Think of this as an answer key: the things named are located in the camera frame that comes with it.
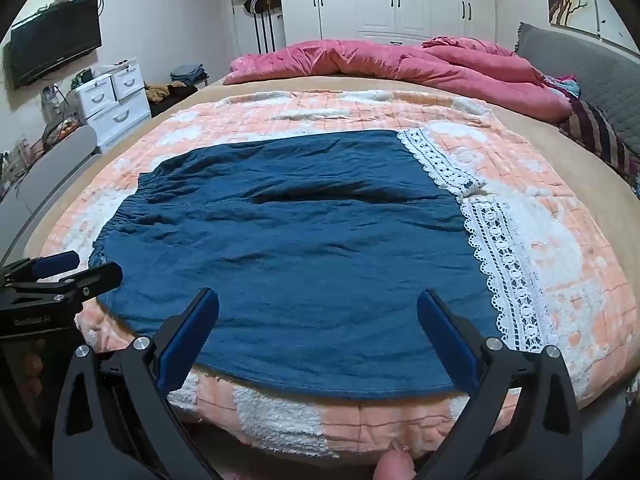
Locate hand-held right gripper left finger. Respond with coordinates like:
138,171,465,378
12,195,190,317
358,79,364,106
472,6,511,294
51,287,223,480

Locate white drawer chest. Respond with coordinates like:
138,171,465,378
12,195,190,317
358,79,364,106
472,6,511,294
74,58,152,153

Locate teal and pink patterned cloth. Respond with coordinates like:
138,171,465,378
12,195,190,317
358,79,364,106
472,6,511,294
545,75,581,99

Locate black wall television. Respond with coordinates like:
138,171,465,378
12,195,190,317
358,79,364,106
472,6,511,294
5,0,103,91

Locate striped pillow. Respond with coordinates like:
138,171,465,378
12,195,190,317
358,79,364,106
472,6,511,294
557,100,640,181

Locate dark cloth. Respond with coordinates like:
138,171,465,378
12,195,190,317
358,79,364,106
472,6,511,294
147,82,201,118

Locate grey quilted headboard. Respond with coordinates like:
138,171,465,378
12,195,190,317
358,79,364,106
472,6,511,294
515,22,640,171

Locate grey padded footboard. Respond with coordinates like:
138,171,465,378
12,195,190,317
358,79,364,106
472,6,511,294
0,125,98,266

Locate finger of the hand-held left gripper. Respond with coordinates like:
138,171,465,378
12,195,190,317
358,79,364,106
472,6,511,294
0,262,123,311
0,251,81,287

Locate blue pants with lace hem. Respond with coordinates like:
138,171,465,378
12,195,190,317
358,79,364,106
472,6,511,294
89,129,556,401

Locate white wardrobe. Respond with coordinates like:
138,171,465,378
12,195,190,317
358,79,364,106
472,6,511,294
280,0,521,51

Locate pink comforter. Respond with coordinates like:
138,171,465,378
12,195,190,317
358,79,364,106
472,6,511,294
222,36,573,123

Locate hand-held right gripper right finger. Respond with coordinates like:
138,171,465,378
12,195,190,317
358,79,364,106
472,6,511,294
416,287,585,480

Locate pile of folded clothes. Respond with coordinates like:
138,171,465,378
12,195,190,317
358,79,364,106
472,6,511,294
170,63,206,86

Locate bed with tan sheet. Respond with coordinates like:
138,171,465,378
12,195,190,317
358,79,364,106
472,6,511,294
22,72,640,401

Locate peach and white plush blanket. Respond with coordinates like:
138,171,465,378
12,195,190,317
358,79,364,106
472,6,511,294
37,89,623,461

